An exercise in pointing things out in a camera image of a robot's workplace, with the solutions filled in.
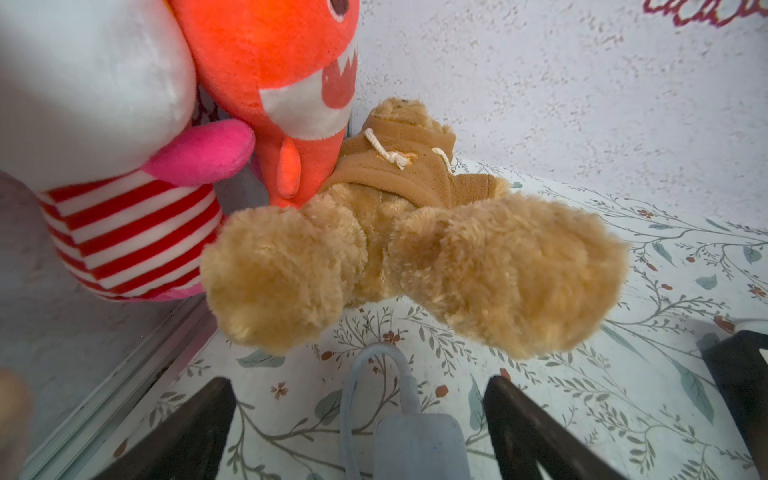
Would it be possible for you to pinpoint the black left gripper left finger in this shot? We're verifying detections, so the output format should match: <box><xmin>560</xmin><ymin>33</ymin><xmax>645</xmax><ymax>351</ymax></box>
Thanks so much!
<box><xmin>95</xmin><ymin>377</ymin><xmax>236</xmax><ymax>480</ymax></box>

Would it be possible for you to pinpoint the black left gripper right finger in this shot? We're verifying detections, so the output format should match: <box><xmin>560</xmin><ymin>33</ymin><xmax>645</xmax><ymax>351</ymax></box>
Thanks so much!
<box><xmin>483</xmin><ymin>376</ymin><xmax>625</xmax><ymax>480</ymax></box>

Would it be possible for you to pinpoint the light blue power strip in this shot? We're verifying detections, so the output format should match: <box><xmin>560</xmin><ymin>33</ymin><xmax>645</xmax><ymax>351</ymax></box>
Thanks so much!
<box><xmin>373</xmin><ymin>414</ymin><xmax>471</xmax><ymax>480</ymax></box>

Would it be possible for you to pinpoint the striped black white object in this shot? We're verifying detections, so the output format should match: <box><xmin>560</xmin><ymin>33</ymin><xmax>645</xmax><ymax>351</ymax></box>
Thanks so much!
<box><xmin>702</xmin><ymin>331</ymin><xmax>767</xmax><ymax>479</ymax></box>

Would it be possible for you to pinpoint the brown teddy bear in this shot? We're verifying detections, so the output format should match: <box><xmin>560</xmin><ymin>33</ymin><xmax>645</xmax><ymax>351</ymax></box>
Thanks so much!
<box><xmin>201</xmin><ymin>97</ymin><xmax>630</xmax><ymax>359</ymax></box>

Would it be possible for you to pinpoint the black faced striped plush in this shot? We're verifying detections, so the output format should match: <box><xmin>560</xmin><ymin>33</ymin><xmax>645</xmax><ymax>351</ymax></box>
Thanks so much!
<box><xmin>1</xmin><ymin>1</ymin><xmax>255</xmax><ymax>301</ymax></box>

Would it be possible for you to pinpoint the orange plush toy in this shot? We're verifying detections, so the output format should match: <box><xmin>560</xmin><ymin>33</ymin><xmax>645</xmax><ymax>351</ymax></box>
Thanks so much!
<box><xmin>170</xmin><ymin>0</ymin><xmax>361</xmax><ymax>207</ymax></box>

